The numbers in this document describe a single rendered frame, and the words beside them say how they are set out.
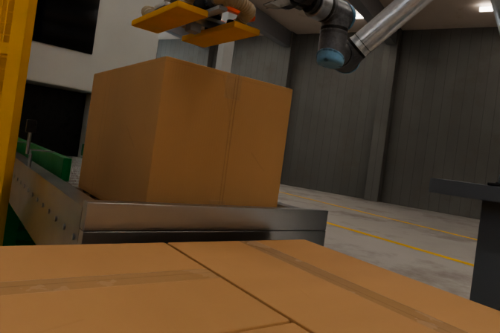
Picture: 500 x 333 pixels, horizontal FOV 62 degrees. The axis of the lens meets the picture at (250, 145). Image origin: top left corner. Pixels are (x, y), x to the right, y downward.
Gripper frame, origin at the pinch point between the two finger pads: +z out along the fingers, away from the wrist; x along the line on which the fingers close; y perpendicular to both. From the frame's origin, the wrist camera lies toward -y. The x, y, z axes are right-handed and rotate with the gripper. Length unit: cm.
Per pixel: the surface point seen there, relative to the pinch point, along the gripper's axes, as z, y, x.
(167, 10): 21.6, 16.6, -12.9
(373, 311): 15, -58, -71
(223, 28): 2.6, 16.0, -12.9
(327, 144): -701, 612, -8
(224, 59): -157, 269, 40
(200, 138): 17, -4, -48
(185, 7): 19.1, 10.2, -12.5
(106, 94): 28, 38, -38
